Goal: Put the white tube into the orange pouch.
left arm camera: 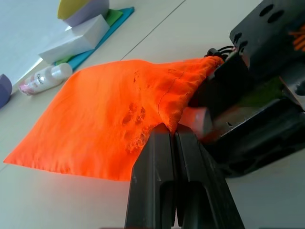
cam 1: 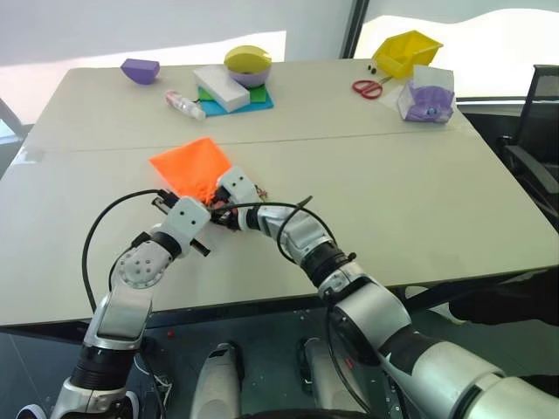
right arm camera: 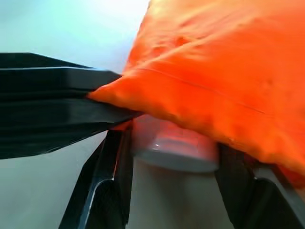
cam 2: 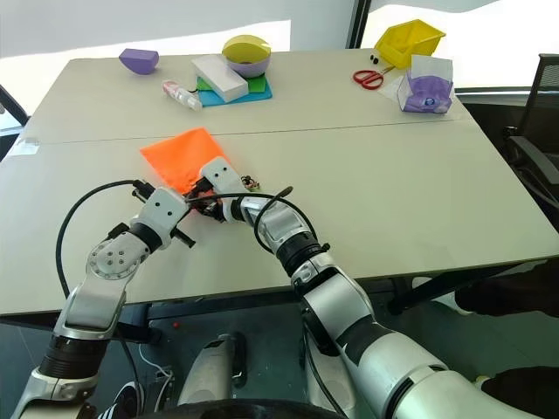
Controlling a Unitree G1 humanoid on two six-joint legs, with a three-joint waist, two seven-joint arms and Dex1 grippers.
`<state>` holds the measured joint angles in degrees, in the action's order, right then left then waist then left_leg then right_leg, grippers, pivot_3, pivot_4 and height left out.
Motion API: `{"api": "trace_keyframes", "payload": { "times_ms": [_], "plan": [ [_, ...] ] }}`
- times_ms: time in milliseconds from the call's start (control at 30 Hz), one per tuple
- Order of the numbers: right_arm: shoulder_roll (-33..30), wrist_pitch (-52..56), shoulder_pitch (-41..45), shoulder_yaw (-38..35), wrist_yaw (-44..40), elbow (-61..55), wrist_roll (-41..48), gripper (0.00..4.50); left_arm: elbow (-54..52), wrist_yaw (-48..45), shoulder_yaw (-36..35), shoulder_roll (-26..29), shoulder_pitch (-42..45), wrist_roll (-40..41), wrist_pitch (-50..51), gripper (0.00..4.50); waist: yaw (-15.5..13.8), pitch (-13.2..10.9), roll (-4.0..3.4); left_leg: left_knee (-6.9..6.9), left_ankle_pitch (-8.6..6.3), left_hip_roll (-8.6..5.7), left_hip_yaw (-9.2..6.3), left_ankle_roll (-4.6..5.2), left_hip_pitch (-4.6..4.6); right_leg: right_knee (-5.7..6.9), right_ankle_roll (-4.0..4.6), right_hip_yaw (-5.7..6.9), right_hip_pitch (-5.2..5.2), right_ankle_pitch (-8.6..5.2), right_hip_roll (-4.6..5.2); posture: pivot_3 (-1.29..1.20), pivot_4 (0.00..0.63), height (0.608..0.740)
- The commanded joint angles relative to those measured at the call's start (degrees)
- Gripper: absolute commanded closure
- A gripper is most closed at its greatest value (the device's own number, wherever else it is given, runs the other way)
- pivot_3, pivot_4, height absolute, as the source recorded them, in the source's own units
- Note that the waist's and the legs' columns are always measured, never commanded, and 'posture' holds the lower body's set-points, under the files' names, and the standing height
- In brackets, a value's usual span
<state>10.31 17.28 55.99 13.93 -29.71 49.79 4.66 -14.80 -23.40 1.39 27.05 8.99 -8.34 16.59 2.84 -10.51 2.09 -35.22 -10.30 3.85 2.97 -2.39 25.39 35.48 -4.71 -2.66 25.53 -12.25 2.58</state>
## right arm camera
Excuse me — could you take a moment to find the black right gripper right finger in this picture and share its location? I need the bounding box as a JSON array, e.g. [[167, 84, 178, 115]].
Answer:
[[213, 142, 305, 229]]

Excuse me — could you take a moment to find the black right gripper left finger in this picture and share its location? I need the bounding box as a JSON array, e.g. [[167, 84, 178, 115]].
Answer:
[[58, 123, 134, 229]]

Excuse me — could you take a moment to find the white tube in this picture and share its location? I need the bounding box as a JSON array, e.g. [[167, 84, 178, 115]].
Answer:
[[128, 116, 231, 229]]

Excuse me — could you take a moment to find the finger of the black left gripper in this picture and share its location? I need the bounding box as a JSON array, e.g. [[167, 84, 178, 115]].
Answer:
[[0, 52, 123, 95], [0, 92, 144, 160]]

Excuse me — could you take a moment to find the orange pouch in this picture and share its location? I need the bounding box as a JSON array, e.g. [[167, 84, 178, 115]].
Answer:
[[87, 0, 305, 189]]

